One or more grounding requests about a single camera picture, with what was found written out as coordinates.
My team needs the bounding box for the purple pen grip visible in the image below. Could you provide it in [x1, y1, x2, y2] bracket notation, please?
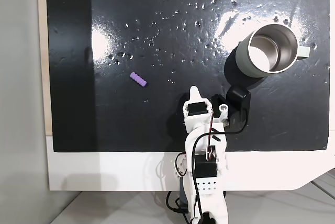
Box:
[129, 72, 148, 88]

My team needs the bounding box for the black table mat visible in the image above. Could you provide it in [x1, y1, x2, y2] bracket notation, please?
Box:
[46, 0, 330, 153]

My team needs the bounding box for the pale green steel mug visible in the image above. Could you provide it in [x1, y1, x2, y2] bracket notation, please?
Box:
[234, 24, 311, 78]

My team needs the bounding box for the black camera box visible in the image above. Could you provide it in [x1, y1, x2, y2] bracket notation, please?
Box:
[211, 85, 251, 125]

